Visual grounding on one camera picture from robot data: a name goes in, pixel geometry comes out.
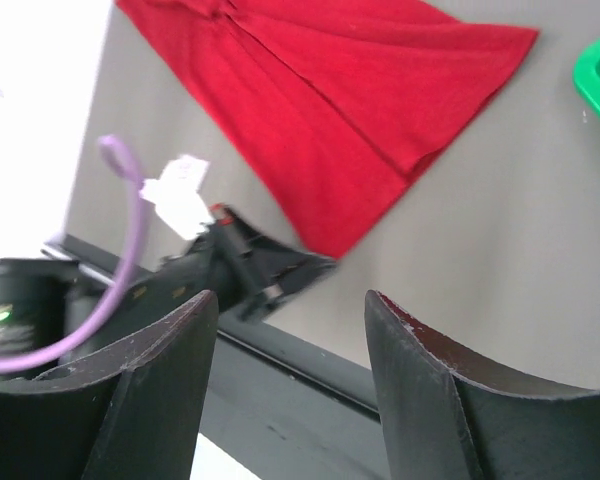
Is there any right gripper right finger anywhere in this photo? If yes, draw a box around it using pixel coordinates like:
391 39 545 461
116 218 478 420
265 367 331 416
364 290 600 479

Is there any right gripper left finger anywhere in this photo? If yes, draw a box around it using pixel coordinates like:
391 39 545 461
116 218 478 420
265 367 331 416
0 291 219 479

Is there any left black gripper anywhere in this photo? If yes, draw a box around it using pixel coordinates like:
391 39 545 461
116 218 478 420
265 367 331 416
124 203 337 320

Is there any red t shirt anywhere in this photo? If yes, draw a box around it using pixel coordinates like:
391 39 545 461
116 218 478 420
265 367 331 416
119 1 538 258

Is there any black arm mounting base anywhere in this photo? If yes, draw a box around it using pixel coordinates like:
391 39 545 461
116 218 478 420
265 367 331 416
42 234 396 480

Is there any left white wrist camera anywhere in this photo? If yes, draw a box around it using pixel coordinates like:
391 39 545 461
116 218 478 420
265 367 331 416
140 154 214 241

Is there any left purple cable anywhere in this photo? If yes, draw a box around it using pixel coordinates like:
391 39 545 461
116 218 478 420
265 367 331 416
0 134 146 374

